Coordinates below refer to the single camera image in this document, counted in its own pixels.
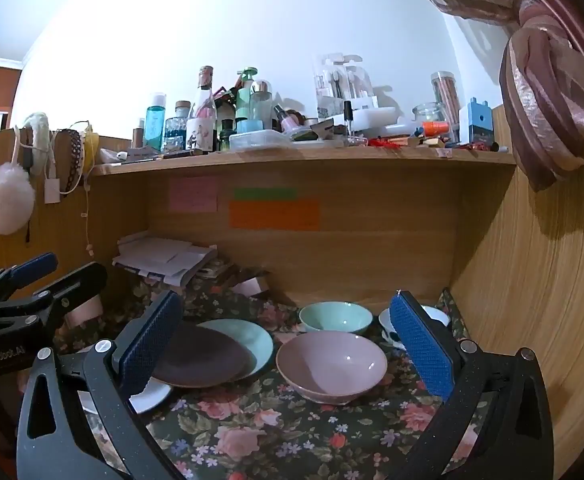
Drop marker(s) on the clear bottle silver cap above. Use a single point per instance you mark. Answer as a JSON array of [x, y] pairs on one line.
[[262, 102]]

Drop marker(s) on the clear blister pack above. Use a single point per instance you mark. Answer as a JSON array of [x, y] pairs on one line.
[[337, 80]]

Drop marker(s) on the white fluffy pompom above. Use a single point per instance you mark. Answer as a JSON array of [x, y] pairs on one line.
[[7, 200]]

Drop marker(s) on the white bowl with black dots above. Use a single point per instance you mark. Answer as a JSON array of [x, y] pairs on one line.
[[436, 316]]

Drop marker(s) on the pink sticky note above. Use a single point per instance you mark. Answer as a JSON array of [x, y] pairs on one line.
[[193, 194]]

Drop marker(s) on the dark brown paper scraps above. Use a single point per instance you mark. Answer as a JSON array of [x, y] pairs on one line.
[[222, 267]]

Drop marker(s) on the white plate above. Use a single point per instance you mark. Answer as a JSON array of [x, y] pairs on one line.
[[149, 396]]

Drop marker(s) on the yellow hair band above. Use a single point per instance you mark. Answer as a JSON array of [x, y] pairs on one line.
[[88, 150]]

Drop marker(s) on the orange sticky note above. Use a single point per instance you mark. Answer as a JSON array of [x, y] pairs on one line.
[[274, 214]]

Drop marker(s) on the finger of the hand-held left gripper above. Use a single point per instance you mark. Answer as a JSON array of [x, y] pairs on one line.
[[34, 266], [74, 287]]

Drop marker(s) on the translucent plastic box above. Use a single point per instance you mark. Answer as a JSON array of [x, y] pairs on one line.
[[259, 141]]

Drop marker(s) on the tall glass bottle pink print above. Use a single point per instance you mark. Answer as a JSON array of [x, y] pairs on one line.
[[203, 115]]

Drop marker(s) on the blue liquid bottle white cap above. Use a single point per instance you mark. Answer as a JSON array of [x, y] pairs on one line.
[[154, 120]]

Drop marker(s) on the white fluffy earmuffs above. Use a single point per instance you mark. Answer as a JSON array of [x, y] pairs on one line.
[[39, 130]]

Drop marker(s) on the polka dot headband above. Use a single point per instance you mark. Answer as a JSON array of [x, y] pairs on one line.
[[74, 160]]

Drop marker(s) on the white hanging tag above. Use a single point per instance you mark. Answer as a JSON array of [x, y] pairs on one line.
[[52, 190]]

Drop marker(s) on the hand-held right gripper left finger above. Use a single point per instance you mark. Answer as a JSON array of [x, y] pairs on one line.
[[147, 345]]

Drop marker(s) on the small glass bottle wooden cap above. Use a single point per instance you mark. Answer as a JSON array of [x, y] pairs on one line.
[[176, 132]]

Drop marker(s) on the white plastic tray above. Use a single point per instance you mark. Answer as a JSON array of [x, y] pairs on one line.
[[377, 117]]

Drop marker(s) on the floral tablecloth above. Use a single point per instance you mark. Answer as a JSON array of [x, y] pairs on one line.
[[252, 435]]

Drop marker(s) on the blue pencil sharpener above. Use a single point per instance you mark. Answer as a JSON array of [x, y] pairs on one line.
[[478, 122]]

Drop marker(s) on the green sticky note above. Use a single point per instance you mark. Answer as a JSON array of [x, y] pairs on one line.
[[264, 193]]

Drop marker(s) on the orange capped bottle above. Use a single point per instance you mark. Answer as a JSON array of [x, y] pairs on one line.
[[434, 127]]

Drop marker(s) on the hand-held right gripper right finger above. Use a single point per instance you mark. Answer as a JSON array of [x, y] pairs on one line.
[[422, 345]]

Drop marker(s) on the black nail polish bottle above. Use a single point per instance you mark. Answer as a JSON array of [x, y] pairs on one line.
[[348, 116]]

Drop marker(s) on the small pink paper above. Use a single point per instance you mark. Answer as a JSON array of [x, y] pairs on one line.
[[249, 286]]

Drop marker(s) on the pink bowl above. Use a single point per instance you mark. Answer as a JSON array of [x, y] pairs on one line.
[[332, 365]]

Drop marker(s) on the dark pencil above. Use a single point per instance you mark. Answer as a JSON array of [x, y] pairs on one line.
[[182, 154]]

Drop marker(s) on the pink curtain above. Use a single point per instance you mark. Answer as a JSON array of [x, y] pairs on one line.
[[537, 75]]

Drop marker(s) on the pink cosmetic bottle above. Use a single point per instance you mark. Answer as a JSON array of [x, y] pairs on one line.
[[287, 121]]

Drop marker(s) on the pink lidded mug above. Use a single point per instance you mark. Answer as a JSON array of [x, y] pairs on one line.
[[86, 310]]

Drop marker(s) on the glass jar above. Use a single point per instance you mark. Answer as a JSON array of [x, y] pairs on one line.
[[429, 114]]

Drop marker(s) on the tall clear jar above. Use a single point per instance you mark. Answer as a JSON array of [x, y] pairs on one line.
[[445, 92]]

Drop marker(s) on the stack of white papers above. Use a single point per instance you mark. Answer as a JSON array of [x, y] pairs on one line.
[[162, 257]]

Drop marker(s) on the small dark bottle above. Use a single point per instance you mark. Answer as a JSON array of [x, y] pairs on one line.
[[227, 135]]

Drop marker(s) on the mint green bowl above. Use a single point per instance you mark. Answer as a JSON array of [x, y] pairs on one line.
[[337, 317]]

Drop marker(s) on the green pump bottle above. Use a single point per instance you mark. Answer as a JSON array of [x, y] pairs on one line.
[[244, 95]]

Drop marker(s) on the small brown bottle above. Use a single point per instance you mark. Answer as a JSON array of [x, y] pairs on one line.
[[137, 137]]

